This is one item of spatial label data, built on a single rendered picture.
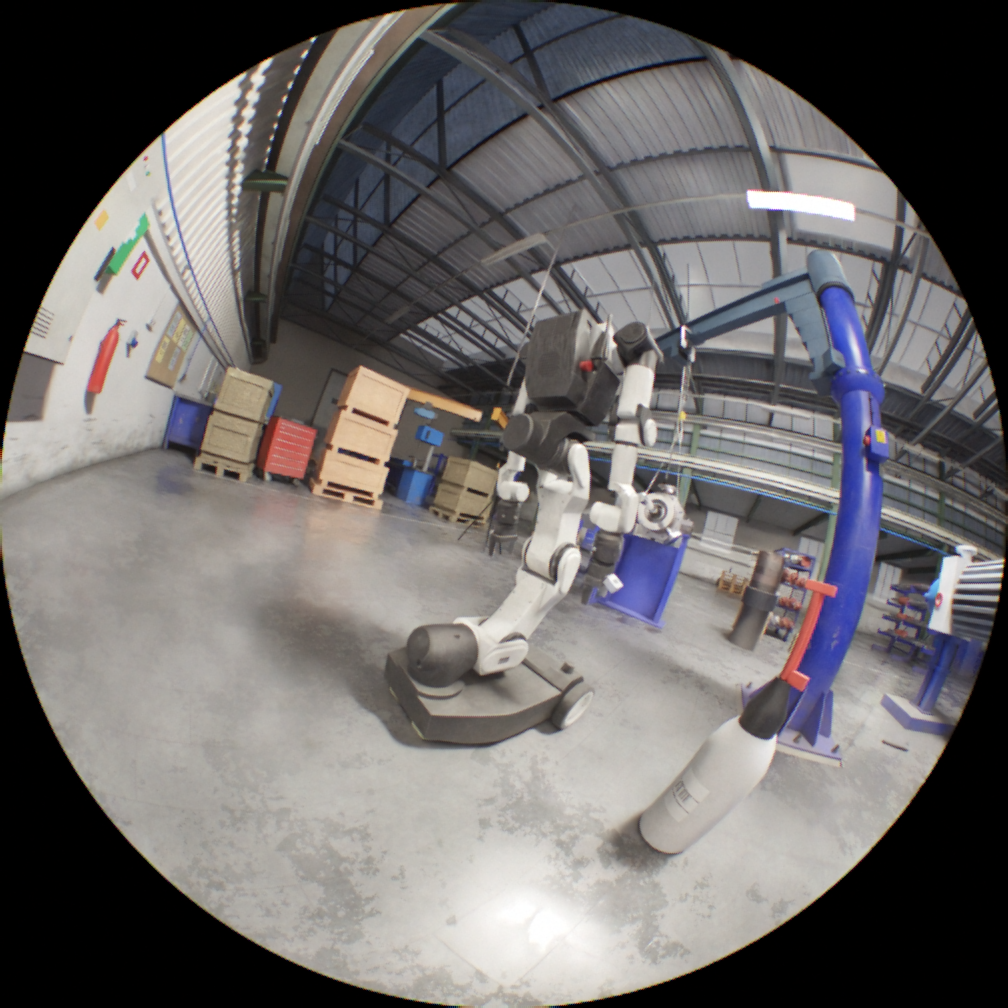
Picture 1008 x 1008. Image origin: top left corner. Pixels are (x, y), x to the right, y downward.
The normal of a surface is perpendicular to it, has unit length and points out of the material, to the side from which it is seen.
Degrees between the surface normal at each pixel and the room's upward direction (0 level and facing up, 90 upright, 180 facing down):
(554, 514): 100
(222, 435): 90
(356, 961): 0
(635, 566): 90
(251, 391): 90
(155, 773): 0
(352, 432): 90
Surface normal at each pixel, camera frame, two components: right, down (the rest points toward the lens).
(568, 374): -0.76, 0.04
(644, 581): -0.63, -0.19
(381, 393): 0.70, 0.22
